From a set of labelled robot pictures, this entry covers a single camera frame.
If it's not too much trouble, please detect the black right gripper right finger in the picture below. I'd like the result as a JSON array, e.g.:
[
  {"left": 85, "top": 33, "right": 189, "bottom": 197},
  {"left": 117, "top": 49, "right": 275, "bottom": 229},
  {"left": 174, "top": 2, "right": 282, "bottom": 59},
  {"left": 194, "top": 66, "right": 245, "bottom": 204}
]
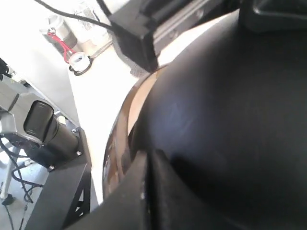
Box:
[{"left": 239, "top": 0, "right": 307, "bottom": 30}]

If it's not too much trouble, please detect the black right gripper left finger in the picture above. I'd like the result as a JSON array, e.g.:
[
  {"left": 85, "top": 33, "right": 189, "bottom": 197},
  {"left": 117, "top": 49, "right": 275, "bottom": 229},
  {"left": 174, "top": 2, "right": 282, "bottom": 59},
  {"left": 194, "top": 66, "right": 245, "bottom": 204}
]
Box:
[{"left": 68, "top": 151, "right": 152, "bottom": 230}]

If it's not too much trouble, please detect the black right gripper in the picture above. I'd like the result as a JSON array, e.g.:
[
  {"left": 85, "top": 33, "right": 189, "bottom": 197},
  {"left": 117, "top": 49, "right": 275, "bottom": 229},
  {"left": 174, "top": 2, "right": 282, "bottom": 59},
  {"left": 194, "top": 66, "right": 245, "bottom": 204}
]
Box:
[{"left": 109, "top": 0, "right": 240, "bottom": 72}]

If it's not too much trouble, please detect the black helmet with tinted visor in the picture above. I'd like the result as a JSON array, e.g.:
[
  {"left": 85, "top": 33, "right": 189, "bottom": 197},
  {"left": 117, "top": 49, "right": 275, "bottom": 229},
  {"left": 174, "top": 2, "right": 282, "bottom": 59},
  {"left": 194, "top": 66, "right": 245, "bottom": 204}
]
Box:
[{"left": 103, "top": 10, "right": 307, "bottom": 230}]

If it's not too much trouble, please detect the black right robot arm base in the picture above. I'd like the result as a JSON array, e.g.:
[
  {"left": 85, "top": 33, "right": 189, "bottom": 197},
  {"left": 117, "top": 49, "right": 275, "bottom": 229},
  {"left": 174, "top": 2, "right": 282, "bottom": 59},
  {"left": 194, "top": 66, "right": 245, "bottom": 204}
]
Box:
[{"left": 14, "top": 101, "right": 79, "bottom": 169}]

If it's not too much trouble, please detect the white tape roll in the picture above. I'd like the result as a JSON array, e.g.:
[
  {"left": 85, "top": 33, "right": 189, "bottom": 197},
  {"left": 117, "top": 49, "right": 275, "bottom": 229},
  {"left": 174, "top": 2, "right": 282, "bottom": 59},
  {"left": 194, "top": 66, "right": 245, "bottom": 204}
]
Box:
[{"left": 69, "top": 52, "right": 94, "bottom": 76}]

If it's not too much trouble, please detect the black table frame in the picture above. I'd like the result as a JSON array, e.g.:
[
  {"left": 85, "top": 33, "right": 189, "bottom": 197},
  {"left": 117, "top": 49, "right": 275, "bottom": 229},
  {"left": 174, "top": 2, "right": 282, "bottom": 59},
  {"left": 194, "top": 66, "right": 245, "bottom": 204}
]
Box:
[{"left": 25, "top": 128, "right": 92, "bottom": 230}]

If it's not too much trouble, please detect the metal cylinder with red wire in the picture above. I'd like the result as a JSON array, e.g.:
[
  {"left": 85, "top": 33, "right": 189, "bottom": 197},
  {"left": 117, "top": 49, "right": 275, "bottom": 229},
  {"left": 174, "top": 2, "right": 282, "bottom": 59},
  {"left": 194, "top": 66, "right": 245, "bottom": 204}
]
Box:
[{"left": 39, "top": 14, "right": 80, "bottom": 56}]

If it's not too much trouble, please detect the black cable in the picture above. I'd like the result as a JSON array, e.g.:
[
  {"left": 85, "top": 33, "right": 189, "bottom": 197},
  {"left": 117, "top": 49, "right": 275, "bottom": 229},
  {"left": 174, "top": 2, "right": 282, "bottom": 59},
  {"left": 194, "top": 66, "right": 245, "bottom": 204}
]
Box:
[{"left": 33, "top": 0, "right": 115, "bottom": 32}]

